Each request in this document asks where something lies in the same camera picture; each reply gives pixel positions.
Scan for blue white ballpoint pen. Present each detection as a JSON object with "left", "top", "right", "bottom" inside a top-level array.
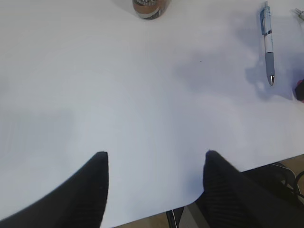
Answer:
[{"left": 259, "top": 1, "right": 275, "bottom": 86}]

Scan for brown coffee bottle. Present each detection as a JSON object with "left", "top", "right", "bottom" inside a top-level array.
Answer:
[{"left": 133, "top": 0, "right": 171, "bottom": 20}]

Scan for black cables under table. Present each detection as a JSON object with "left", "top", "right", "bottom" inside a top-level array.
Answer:
[{"left": 268, "top": 162, "right": 304, "bottom": 205}]

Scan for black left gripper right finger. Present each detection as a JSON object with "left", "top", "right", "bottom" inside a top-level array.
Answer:
[{"left": 203, "top": 151, "right": 304, "bottom": 228}]

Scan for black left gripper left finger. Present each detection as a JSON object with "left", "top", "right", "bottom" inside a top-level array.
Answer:
[{"left": 0, "top": 152, "right": 109, "bottom": 228}]

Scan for pink pencil sharpener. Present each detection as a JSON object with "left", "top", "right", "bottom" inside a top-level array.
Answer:
[{"left": 294, "top": 80, "right": 304, "bottom": 103}]

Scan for grey white ballpoint pen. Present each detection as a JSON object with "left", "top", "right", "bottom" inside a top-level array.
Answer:
[{"left": 294, "top": 8, "right": 304, "bottom": 21}]

